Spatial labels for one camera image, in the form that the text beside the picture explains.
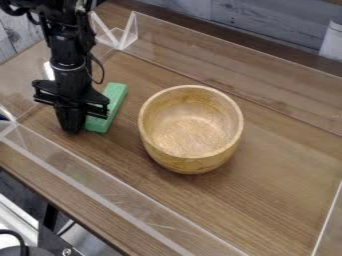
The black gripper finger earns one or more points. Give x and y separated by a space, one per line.
82 118
69 117

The green rectangular block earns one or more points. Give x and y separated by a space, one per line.
116 92

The clear acrylic front wall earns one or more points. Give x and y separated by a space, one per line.
152 212

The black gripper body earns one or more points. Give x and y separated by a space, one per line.
73 91

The brown wooden bowl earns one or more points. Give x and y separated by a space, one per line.
190 126

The black metal bracket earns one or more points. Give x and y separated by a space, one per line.
54 245

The clear acrylic corner bracket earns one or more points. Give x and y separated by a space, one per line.
114 37

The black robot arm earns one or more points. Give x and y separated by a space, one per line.
70 38

